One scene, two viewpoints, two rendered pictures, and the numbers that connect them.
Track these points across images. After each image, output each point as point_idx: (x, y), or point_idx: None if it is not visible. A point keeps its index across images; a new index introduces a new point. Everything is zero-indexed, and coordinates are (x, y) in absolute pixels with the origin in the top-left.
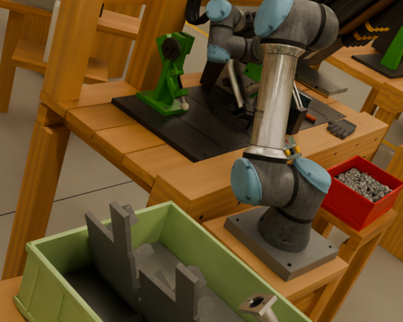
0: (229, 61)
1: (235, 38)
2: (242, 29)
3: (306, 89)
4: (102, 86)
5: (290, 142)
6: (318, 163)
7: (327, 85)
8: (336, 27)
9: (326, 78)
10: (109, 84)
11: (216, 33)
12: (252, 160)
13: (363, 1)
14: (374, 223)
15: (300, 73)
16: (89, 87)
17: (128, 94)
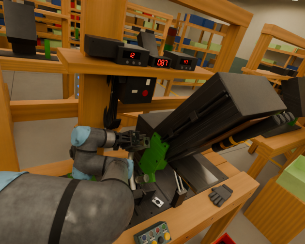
0: (129, 156)
1: (93, 160)
2: (114, 146)
3: (207, 152)
4: (54, 165)
5: (161, 229)
6: (195, 230)
7: (199, 179)
8: (96, 240)
9: (202, 170)
10: (62, 162)
11: (76, 156)
12: None
13: (217, 129)
14: None
15: (180, 166)
16: (42, 167)
17: (68, 172)
